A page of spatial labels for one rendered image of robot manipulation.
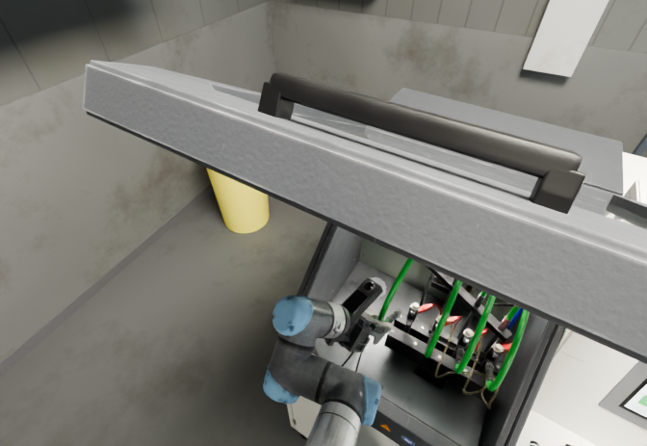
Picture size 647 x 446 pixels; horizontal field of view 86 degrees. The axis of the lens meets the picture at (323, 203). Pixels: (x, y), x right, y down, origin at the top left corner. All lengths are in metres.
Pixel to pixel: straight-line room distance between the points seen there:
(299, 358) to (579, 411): 0.79
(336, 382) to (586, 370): 0.66
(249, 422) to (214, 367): 0.37
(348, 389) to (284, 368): 0.12
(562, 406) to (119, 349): 2.21
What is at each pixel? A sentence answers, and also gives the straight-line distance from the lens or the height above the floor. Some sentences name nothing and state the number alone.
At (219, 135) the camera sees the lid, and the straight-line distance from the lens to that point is 0.22.
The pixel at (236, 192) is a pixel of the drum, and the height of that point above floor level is 0.46.
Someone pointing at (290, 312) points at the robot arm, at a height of 1.47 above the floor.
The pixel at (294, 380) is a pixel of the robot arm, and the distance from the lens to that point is 0.72.
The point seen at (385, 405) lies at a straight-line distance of 1.18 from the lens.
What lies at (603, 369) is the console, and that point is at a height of 1.21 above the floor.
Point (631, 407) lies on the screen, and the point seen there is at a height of 1.15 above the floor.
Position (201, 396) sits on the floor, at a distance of 2.27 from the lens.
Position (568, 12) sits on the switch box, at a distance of 2.81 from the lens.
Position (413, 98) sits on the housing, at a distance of 1.33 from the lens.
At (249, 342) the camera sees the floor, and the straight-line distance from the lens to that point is 2.33.
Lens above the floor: 2.06
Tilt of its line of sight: 43 degrees down
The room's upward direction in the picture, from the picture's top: straight up
